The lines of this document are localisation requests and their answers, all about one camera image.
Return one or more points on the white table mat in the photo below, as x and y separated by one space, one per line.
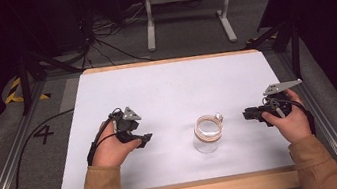
162 92

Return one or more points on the clear glass jar wooden rim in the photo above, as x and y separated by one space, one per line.
209 134

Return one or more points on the person's left hand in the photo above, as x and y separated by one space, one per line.
112 150

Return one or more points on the black tripod stand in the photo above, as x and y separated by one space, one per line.
24 79
294 45

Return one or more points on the yellow black striped tape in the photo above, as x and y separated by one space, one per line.
13 95

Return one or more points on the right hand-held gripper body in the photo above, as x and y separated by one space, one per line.
276 105

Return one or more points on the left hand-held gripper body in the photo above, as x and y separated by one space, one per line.
126 123

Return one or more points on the person's right hand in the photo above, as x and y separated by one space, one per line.
290 125

